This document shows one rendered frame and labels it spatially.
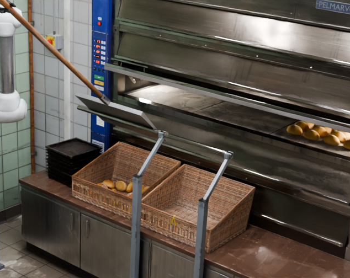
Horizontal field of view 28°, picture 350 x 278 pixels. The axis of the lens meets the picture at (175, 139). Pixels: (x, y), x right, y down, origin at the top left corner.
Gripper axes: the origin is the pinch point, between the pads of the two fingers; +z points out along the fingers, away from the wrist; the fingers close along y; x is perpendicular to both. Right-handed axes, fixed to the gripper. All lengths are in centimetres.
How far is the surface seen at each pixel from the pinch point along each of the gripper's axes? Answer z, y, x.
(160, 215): 49, 47, -136
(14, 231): -102, 91, -195
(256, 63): 75, -55, -116
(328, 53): 121, -63, -102
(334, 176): 134, -12, -150
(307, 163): 115, -15, -149
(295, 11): 96, -80, -92
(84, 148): -44, 20, -153
